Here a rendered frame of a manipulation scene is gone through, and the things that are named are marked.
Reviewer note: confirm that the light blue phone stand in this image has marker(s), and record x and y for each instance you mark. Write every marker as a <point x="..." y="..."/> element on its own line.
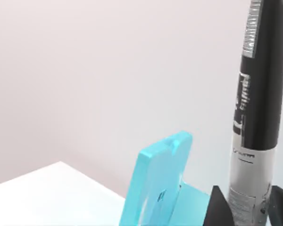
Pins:
<point x="155" y="179"/>

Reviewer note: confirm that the black and silver bottle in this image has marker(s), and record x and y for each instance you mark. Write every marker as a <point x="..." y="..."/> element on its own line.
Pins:
<point x="261" y="94"/>

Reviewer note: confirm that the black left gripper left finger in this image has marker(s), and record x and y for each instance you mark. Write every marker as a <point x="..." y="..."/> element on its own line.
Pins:
<point x="217" y="207"/>

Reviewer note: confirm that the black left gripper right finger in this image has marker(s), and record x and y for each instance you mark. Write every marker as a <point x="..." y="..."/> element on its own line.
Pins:
<point x="279" y="207"/>

